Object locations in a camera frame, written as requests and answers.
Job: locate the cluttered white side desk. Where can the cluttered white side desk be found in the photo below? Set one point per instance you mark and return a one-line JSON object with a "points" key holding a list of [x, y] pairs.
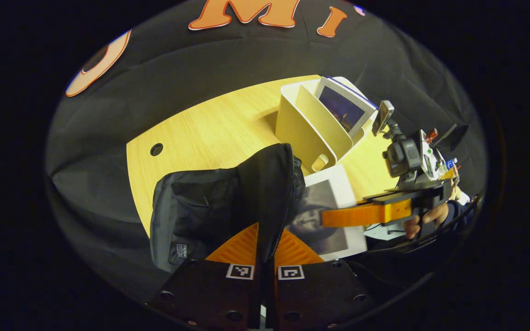
{"points": [[432, 161]]}

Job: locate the white bookshelf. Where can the white bookshelf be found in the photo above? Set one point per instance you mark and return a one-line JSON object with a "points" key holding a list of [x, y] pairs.
{"points": [[292, 124]]}

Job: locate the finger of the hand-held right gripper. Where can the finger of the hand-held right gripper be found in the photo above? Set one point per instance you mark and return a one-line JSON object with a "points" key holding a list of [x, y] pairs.
{"points": [[366, 214], [403, 194]]}

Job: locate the dark blue book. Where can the dark blue book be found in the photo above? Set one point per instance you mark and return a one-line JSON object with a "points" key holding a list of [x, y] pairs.
{"points": [[343, 110]]}

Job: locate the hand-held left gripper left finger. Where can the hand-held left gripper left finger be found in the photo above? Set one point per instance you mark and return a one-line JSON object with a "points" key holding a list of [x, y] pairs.
{"points": [[200, 294]]}

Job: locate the white portrait cover book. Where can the white portrait cover book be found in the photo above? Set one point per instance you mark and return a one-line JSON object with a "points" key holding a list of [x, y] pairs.
{"points": [[311, 207]]}

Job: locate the black schoolbag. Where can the black schoolbag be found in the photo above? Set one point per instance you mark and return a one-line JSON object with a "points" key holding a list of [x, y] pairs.
{"points": [[200, 202]]}

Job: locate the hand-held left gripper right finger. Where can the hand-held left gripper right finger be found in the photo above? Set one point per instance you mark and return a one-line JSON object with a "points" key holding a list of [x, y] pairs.
{"points": [[320, 294]]}

